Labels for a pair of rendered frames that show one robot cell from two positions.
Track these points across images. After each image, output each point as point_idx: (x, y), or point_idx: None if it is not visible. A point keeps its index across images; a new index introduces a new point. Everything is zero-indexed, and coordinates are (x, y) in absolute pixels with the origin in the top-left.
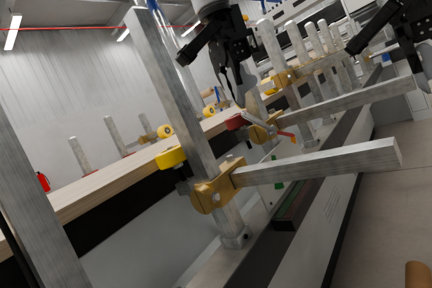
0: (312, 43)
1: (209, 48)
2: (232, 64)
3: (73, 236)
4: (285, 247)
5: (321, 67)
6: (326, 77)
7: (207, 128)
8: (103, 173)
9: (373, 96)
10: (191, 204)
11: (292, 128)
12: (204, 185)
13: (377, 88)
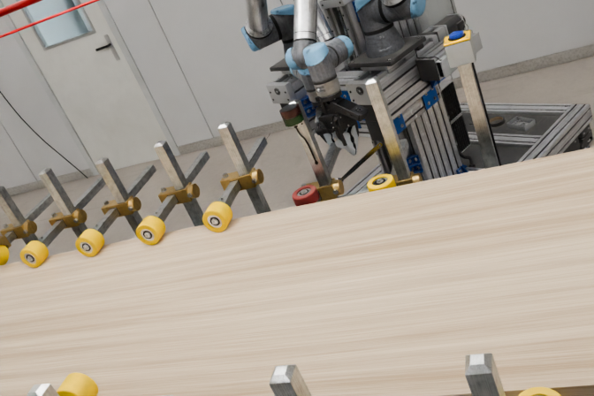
0: (116, 183)
1: (340, 116)
2: (356, 123)
3: None
4: None
5: (253, 166)
6: (139, 224)
7: (301, 211)
8: (361, 260)
9: (336, 155)
10: None
11: None
12: (414, 173)
13: (335, 149)
